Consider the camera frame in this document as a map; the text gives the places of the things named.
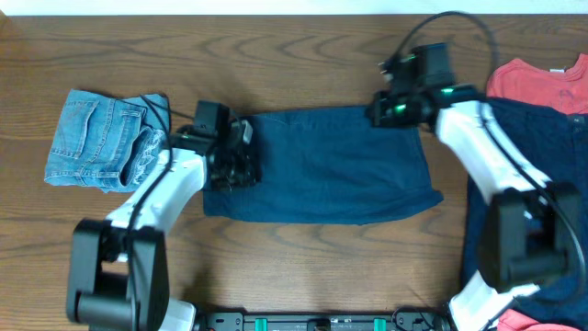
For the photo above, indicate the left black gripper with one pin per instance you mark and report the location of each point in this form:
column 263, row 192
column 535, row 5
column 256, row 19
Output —
column 236, row 167

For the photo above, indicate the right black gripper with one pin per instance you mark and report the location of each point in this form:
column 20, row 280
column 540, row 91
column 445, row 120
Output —
column 383, row 113

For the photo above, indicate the dark navy blue shorts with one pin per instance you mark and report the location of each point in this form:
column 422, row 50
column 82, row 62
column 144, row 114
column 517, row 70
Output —
column 330, row 166

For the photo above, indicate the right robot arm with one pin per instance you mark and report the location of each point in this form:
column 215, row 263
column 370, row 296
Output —
column 529, row 238

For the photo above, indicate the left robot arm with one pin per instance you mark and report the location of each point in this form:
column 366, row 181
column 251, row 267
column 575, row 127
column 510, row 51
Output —
column 118, row 277

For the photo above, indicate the folded light blue denim shorts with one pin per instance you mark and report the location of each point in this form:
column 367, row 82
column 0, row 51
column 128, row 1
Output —
column 105, row 142

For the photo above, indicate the red t-shirt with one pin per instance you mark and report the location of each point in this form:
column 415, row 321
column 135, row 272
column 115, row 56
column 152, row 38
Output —
column 565, row 90

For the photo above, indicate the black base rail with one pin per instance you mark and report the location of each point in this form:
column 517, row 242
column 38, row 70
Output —
column 402, row 319

